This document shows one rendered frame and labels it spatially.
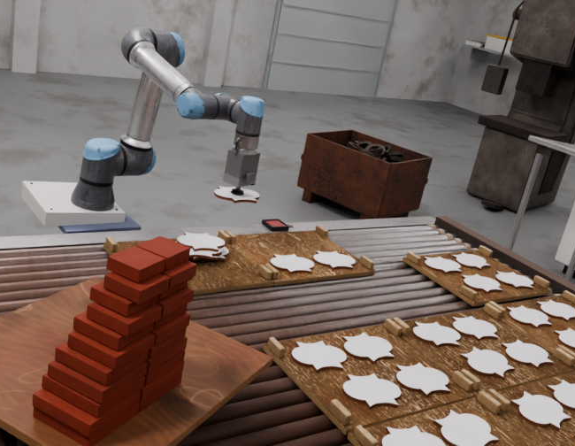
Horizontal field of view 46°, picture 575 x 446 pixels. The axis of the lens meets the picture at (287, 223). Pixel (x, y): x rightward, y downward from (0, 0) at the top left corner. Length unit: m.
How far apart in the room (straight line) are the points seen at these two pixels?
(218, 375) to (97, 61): 8.79
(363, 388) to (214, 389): 0.42
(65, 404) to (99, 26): 8.91
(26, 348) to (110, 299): 0.33
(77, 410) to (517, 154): 6.31
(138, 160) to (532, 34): 5.27
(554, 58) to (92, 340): 6.29
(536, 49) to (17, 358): 6.31
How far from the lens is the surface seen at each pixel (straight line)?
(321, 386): 1.62
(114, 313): 1.14
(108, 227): 2.44
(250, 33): 11.02
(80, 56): 9.90
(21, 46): 9.49
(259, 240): 2.35
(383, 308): 2.11
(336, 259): 2.29
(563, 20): 7.08
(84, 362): 1.16
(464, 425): 1.63
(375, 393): 1.63
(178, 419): 1.26
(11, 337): 1.46
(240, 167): 2.08
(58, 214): 2.41
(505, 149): 7.21
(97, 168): 2.43
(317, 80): 11.92
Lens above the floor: 1.80
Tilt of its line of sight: 20 degrees down
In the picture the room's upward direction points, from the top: 11 degrees clockwise
